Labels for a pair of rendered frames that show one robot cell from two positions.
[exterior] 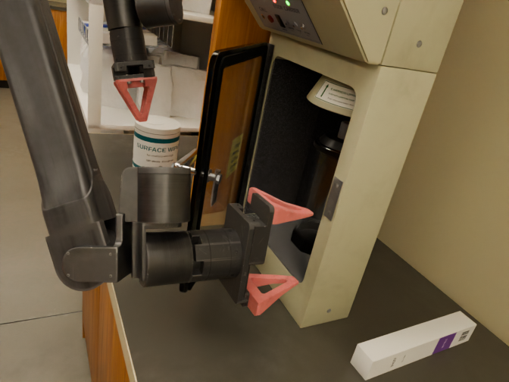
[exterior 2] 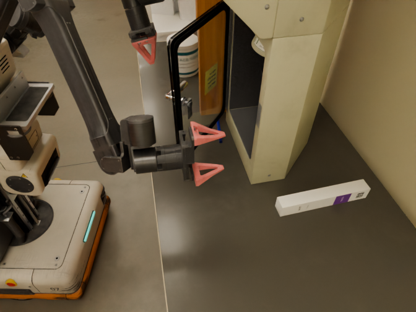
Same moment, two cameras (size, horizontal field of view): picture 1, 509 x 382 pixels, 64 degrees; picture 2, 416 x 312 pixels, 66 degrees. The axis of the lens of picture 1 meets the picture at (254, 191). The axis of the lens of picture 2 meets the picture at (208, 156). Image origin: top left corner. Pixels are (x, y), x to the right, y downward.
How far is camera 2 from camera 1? 33 cm
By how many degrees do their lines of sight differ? 26
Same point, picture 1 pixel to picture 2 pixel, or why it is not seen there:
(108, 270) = (119, 168)
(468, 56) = not seen: outside the picture
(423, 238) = (362, 123)
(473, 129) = (399, 45)
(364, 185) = (278, 107)
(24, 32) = (66, 55)
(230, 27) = not seen: outside the picture
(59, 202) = (95, 136)
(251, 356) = (216, 199)
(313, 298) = (255, 169)
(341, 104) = not seen: hidden behind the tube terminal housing
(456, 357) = (350, 207)
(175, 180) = (142, 126)
